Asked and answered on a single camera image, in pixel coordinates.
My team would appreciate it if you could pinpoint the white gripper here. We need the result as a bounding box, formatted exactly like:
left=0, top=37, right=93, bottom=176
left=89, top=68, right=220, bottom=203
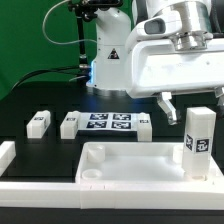
left=124, top=19, right=224, bottom=126

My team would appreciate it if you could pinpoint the white desk top tray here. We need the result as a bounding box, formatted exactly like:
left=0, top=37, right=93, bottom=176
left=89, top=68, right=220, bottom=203
left=75, top=142, right=224, bottom=184

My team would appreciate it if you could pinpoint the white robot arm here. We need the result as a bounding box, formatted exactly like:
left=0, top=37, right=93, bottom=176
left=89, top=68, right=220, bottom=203
left=87, top=0, right=224, bottom=125

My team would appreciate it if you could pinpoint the black marker plate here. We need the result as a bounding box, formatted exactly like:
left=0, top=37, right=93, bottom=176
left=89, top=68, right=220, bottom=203
left=78, top=112, right=137, bottom=131

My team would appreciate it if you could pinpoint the white U-shaped fence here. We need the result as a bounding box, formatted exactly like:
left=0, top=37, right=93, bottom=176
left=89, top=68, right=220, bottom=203
left=0, top=140, right=224, bottom=211

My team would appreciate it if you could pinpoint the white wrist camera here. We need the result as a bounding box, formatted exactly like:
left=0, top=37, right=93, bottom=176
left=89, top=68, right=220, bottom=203
left=136, top=17, right=177, bottom=38

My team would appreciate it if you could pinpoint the black cable bundle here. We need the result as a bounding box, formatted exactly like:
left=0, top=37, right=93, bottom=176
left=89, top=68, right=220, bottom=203
left=12, top=65, right=93, bottom=90

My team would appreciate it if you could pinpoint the black camera stand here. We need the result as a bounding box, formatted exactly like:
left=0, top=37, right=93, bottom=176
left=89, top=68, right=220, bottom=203
left=68, top=0, right=123, bottom=65

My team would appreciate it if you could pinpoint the grey cable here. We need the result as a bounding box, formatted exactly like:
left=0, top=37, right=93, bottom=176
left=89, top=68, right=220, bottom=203
left=42, top=0, right=98, bottom=46

